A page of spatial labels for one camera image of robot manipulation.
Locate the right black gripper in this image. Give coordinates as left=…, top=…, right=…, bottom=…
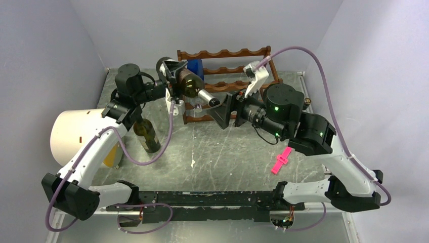
left=206, top=80, right=287, bottom=139

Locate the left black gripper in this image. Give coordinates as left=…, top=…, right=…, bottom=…
left=134, top=61, right=190, bottom=104

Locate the blue square glass bottle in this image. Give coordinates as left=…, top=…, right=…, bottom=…
left=187, top=59, right=204, bottom=80

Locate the labelled green wine bottle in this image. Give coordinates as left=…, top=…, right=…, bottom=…
left=156, top=57, right=221, bottom=107

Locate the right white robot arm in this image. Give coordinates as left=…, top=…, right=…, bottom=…
left=208, top=84, right=383, bottom=213

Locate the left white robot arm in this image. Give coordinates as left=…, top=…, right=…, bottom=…
left=41, top=57, right=187, bottom=220

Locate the wooden wine rack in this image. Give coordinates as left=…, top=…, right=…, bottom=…
left=177, top=46, right=283, bottom=125

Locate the dark green wine bottle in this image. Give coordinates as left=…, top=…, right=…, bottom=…
left=133, top=118, right=161, bottom=154

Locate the clear square liquor bottle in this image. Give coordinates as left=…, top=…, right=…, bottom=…
left=304, top=98, right=312, bottom=107

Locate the pink plastic clip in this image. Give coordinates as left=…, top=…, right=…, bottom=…
left=271, top=146, right=292, bottom=175

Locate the white orange cylinder drum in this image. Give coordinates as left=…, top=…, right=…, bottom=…
left=50, top=109, right=117, bottom=166

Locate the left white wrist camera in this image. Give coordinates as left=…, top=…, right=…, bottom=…
left=164, top=89, right=186, bottom=116

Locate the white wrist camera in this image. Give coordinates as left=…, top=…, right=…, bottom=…
left=243, top=61, right=269, bottom=98
left=164, top=89, right=186, bottom=116

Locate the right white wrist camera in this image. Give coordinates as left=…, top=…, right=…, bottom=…
left=243, top=61, right=269, bottom=98

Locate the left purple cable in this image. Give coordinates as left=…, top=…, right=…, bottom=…
left=45, top=100, right=177, bottom=233

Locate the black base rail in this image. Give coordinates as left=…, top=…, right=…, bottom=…
left=55, top=191, right=346, bottom=225

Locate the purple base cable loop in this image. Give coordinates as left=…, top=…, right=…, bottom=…
left=117, top=200, right=176, bottom=235

